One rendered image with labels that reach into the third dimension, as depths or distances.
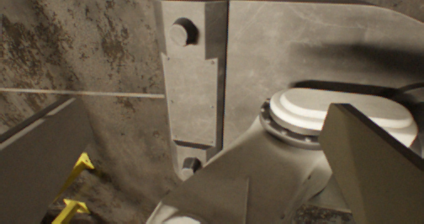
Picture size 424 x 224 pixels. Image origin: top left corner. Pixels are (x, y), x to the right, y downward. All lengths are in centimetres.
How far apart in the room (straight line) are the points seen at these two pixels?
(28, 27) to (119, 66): 34
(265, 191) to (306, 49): 29
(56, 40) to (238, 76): 67
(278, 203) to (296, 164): 7
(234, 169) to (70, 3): 72
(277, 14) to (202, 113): 27
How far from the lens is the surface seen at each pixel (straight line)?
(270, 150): 33
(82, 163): 129
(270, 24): 45
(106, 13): 78
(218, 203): 23
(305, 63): 48
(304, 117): 35
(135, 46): 75
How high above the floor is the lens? 61
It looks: 56 degrees down
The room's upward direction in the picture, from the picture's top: 156 degrees counter-clockwise
